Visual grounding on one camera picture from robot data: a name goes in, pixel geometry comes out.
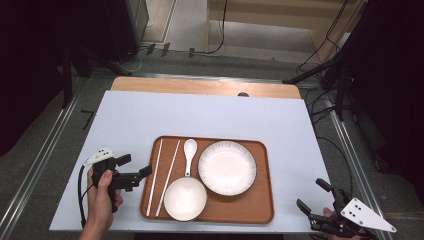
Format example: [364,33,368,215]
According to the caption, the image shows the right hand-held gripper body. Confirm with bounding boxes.
[307,187,398,240]

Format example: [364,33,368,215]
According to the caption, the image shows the black floor cables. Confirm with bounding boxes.
[295,59,355,194]

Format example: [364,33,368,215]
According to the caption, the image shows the brown wooden tray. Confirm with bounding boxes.
[139,134,276,225]

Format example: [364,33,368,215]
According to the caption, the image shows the white ceramic spoon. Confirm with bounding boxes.
[182,138,199,178]

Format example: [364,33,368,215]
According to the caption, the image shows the white ceramic plate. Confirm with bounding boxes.
[197,139,258,197]

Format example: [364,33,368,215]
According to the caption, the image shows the light wooden counter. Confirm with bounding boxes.
[204,0,368,64]

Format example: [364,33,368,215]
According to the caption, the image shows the black power cable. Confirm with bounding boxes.
[191,0,229,56]

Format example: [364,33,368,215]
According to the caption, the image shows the metal floor rail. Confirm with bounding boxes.
[0,94,82,232]
[329,99,395,240]

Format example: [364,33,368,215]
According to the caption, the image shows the white floor cable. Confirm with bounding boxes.
[115,47,148,75]

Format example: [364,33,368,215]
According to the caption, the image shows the black metal stand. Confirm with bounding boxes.
[282,49,355,122]
[61,42,133,110]

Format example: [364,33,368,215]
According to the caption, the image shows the black curtain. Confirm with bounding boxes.
[0,0,128,158]

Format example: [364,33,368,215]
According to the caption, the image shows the white ceramic bowl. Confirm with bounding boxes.
[162,176,209,223]

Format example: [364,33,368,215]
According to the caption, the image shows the light wooden table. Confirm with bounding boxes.
[109,75,302,100]

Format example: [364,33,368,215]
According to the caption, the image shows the person's left hand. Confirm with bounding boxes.
[85,167,125,230]

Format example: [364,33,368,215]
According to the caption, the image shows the person's right hand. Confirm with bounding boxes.
[322,206,338,219]

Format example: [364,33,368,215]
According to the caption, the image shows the white table cover sheet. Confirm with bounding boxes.
[48,89,335,234]

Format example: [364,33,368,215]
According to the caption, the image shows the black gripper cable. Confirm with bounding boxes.
[77,164,94,230]

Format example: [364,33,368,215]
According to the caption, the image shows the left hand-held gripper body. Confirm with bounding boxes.
[82,146,141,214]

